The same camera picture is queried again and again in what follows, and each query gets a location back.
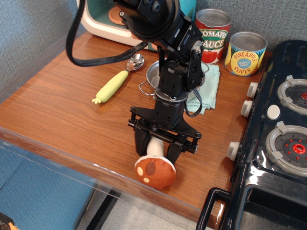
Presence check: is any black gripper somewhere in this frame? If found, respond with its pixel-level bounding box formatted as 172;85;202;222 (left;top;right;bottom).
129;95;201;164

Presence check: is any brown plush toy mushroom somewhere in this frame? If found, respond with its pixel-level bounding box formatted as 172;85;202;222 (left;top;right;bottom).
134;137;176;190

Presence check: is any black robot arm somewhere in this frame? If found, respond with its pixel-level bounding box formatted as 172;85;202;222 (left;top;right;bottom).
115;0;205;162

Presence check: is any toy microwave teal and cream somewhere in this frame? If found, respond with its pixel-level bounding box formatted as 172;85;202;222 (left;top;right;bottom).
76;0;197;52

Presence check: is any small stainless steel pot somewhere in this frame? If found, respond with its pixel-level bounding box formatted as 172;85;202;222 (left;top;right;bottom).
139;61;210;99

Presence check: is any light teal folded cloth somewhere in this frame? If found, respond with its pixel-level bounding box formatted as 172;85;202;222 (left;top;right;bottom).
187;62;220;115

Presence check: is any metal table leg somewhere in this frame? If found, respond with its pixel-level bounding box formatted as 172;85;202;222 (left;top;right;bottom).
75;189;121;230

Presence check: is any black toy stove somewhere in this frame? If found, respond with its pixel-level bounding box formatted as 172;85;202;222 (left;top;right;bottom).
197;40;307;230

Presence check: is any pineapple slices can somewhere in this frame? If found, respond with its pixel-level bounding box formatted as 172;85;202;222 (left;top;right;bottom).
224;32;268;76

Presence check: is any clear acrylic table guard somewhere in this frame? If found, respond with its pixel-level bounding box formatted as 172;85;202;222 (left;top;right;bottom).
0;141;196;230

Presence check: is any tomato sauce can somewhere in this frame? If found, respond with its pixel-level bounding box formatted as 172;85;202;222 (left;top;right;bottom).
195;9;232;64

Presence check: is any orange object at corner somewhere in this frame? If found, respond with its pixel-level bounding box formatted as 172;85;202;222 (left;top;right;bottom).
0;213;18;230

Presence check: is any spoon with green handle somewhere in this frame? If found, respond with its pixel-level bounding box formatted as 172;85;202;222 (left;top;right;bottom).
92;54;144;104

